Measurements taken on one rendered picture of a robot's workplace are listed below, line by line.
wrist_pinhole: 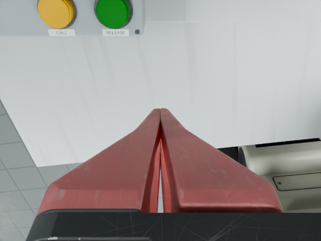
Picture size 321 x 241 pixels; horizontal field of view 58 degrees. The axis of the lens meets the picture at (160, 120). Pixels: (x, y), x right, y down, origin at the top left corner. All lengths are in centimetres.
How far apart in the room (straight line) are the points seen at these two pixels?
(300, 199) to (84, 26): 59
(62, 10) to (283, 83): 39
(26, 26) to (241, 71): 35
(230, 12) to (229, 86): 13
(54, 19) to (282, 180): 61
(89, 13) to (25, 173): 178
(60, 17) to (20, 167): 173
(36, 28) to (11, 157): 165
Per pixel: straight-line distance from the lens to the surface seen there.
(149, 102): 55
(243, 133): 61
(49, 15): 40
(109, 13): 38
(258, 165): 77
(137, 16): 39
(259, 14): 51
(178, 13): 49
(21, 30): 43
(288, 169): 80
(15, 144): 195
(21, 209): 241
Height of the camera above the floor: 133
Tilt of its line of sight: 55 degrees down
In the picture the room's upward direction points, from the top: 179 degrees counter-clockwise
